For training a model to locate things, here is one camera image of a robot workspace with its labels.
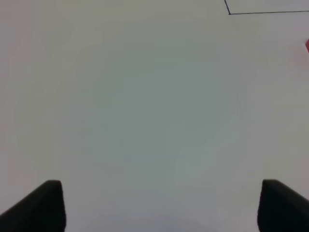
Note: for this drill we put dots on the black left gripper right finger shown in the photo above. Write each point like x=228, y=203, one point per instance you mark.
x=281, y=209

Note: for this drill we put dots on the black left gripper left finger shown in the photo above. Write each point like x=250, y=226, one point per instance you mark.
x=43, y=210

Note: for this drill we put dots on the red cube block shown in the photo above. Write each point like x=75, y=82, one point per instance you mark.
x=307, y=45

